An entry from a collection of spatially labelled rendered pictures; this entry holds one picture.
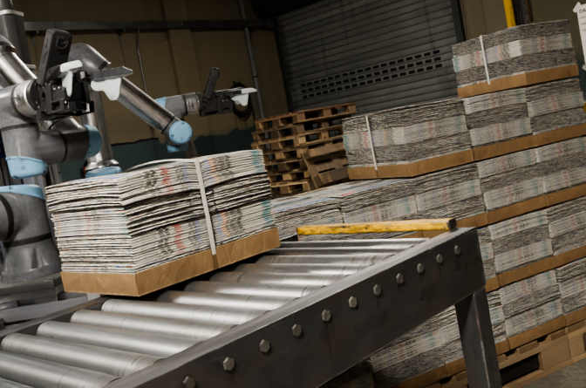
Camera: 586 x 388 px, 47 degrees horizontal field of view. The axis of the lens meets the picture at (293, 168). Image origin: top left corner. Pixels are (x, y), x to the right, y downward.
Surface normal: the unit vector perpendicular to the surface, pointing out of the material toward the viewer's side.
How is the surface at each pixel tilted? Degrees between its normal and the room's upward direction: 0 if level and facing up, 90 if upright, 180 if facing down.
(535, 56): 90
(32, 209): 90
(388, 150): 90
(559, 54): 90
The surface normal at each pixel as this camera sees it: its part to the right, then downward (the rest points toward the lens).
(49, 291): -0.16, 0.08
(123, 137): 0.71, -0.10
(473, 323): -0.68, 0.16
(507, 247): 0.45, -0.04
